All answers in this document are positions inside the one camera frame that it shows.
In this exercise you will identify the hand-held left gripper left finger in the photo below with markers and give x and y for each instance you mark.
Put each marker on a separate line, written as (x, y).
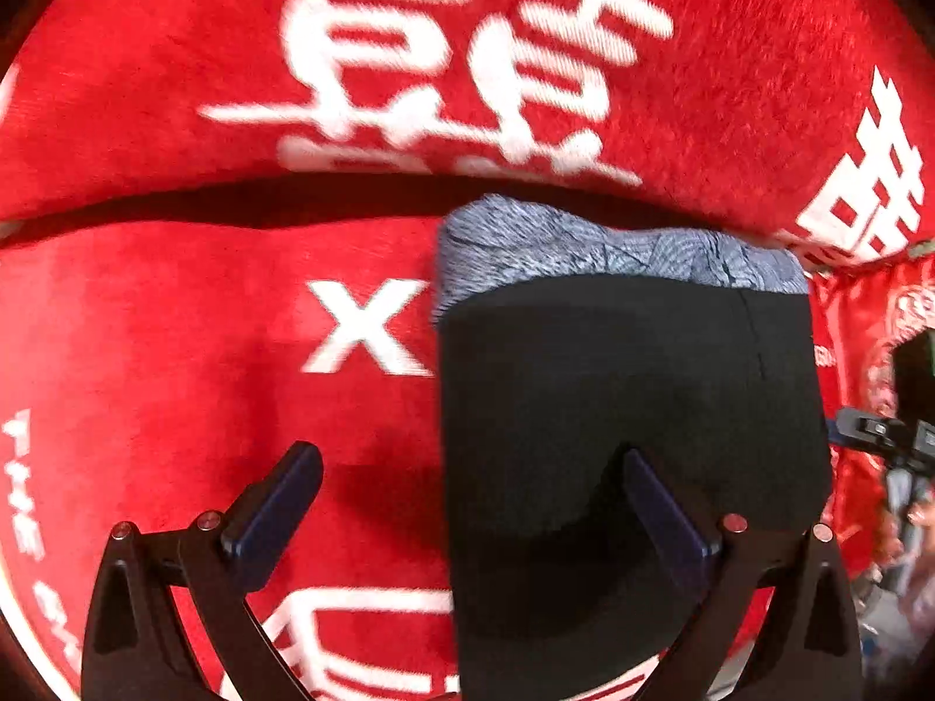
(270, 526)

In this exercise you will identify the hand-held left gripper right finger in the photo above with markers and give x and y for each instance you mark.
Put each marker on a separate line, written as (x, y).
(668, 526)

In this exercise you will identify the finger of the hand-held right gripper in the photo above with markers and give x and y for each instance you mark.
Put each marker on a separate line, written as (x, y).
(854, 429)

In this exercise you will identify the black pants with patterned waistband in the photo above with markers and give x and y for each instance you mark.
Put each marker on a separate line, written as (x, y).
(584, 380)

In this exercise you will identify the red patterned satin cloth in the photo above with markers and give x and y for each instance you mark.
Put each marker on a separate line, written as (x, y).
(854, 321)

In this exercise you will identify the red printed sofa cover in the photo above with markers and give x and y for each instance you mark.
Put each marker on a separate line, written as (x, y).
(146, 343)

